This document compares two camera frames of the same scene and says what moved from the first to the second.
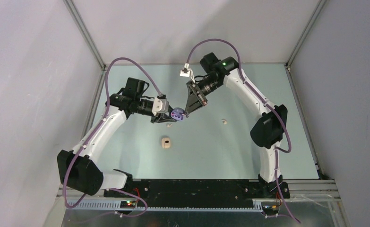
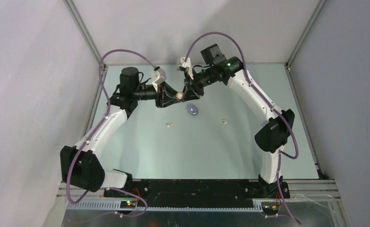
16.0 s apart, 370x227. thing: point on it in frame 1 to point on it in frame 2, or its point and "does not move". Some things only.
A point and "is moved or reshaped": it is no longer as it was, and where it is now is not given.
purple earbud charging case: [177, 114] is moved or reshaped
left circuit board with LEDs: [127, 204] does not move
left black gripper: [161, 117] to [167, 98]
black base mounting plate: [196, 193] does not move
